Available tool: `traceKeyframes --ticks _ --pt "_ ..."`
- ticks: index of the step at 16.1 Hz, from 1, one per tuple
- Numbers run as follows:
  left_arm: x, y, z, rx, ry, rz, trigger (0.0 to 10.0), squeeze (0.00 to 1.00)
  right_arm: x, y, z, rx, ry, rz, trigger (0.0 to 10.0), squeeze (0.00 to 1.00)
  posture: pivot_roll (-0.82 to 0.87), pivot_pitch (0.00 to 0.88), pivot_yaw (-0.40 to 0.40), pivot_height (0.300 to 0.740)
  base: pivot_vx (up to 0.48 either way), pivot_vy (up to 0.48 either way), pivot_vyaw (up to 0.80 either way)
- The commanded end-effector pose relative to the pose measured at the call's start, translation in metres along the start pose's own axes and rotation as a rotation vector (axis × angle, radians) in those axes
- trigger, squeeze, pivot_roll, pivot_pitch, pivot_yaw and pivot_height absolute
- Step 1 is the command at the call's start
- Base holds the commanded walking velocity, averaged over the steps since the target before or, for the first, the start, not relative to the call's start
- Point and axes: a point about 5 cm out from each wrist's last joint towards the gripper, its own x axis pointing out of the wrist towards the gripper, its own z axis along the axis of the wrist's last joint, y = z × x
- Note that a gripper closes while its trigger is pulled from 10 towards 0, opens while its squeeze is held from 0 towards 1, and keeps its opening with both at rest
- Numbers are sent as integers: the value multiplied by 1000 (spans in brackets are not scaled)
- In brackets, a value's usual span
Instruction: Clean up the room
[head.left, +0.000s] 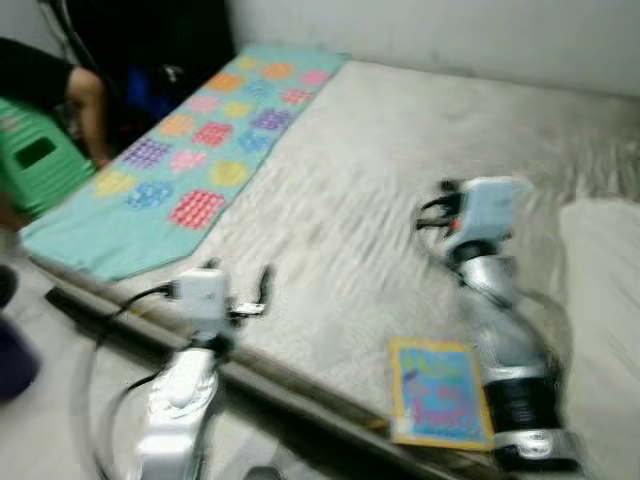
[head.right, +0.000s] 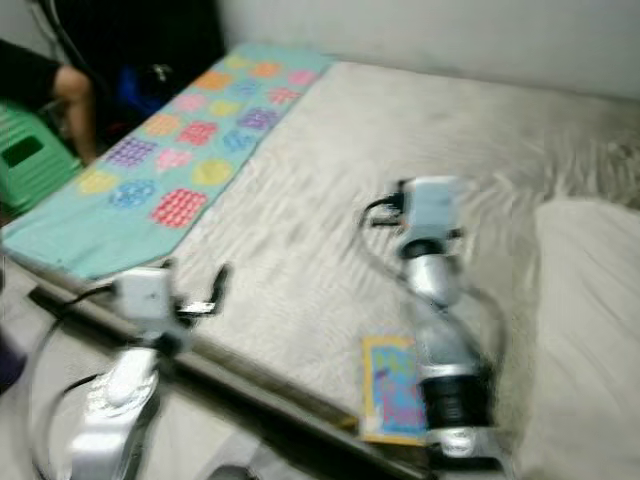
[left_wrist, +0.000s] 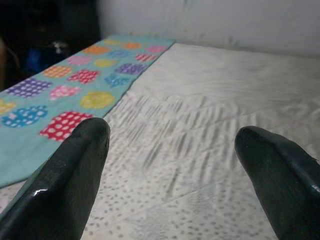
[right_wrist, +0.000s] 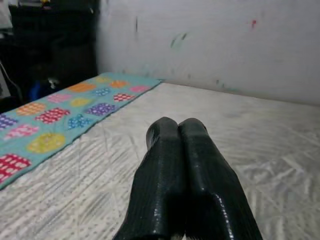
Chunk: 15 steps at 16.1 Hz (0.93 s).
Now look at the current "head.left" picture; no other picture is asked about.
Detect turquoise blanket with colourful shapes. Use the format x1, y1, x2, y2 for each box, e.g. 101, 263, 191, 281
20, 42, 350, 283

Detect yellow-edged blue children's book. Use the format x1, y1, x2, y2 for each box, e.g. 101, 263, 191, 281
387, 337, 497, 452

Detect white pillow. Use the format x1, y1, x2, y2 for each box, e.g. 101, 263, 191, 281
557, 197, 640, 480

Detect grey quilted spotted mattress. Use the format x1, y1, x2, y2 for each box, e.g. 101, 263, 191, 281
20, 60, 640, 480

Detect blue bag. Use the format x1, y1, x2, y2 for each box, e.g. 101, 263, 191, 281
125, 64, 172, 122

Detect black standing fan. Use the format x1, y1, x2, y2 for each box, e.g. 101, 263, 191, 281
0, 264, 20, 307

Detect stacked green plastic stools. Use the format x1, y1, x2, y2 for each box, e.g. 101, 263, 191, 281
0, 96, 97, 222

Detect seated person in black shorts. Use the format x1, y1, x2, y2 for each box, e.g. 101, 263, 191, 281
0, 38, 112, 167

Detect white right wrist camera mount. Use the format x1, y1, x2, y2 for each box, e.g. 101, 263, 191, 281
454, 177, 528, 252

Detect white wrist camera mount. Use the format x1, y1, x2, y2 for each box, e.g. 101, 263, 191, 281
454, 177, 528, 252
171, 269, 234, 324

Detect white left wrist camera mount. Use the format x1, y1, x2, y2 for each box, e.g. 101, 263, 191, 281
171, 269, 234, 324

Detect black bed frame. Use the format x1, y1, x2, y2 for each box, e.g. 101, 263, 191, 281
44, 284, 441, 480

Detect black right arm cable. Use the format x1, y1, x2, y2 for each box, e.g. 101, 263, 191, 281
418, 195, 567, 403

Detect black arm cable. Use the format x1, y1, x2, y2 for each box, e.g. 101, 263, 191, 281
418, 195, 567, 403
74, 284, 183, 480

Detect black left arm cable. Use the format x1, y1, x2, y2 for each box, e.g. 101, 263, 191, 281
74, 284, 183, 480

